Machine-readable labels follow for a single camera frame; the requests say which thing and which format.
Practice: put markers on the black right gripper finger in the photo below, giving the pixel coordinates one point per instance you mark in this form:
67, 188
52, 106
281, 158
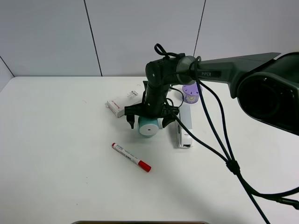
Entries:
131, 120

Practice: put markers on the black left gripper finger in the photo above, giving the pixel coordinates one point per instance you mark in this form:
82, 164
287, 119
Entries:
168, 118

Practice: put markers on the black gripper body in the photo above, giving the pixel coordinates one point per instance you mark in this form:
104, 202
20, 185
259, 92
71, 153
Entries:
153, 104

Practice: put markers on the teal pencil sharpener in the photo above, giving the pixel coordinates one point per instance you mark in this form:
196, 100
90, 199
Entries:
148, 127

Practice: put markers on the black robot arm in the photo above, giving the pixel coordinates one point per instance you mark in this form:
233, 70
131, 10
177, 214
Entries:
265, 85

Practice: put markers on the white grey stapler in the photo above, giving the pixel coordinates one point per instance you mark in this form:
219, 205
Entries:
184, 140

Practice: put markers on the white cardboard box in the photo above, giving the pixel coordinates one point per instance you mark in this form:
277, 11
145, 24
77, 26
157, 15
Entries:
131, 97

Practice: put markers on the purple round container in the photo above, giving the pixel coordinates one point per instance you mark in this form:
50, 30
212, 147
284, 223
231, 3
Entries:
191, 93

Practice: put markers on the red white marker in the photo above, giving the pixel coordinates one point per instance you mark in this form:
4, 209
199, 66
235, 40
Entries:
131, 157

